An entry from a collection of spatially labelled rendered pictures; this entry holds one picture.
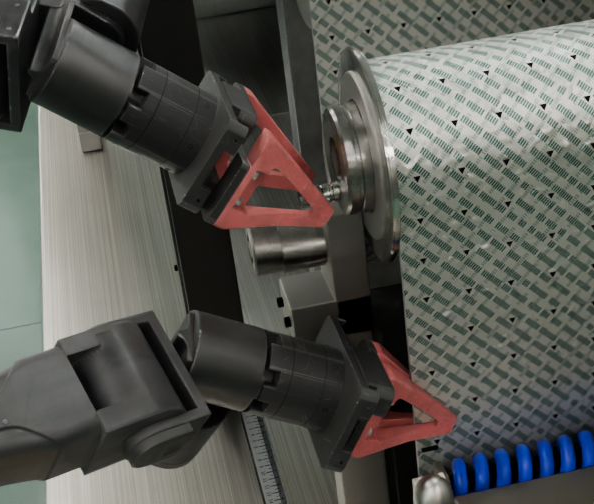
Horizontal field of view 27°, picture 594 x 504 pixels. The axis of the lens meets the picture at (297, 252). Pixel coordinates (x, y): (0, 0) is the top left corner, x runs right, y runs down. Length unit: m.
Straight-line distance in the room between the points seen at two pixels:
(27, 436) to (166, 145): 0.20
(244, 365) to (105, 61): 0.21
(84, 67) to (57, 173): 1.04
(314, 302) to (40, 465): 0.26
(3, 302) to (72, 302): 1.97
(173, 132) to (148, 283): 0.69
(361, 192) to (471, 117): 0.09
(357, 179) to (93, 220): 0.87
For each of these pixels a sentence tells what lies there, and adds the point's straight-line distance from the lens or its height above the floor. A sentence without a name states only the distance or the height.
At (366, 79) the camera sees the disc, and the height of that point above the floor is 1.32.
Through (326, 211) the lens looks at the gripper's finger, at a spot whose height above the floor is 1.23.
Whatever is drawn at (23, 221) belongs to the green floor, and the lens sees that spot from 3.85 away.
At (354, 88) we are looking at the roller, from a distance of 0.81.
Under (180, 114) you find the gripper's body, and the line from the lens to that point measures 0.77.
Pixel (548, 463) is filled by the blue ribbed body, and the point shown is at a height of 1.04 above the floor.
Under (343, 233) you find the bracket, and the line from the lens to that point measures 0.87.
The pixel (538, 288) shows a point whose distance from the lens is 0.85.
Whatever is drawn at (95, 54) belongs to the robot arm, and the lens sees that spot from 0.76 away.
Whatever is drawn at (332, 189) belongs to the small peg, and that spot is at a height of 1.23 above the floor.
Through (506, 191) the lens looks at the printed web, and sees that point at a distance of 0.80.
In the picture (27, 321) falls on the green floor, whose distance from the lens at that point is 3.29.
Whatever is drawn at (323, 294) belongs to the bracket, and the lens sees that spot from 0.90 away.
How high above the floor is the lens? 1.59
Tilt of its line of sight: 28 degrees down
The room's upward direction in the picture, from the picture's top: 7 degrees counter-clockwise
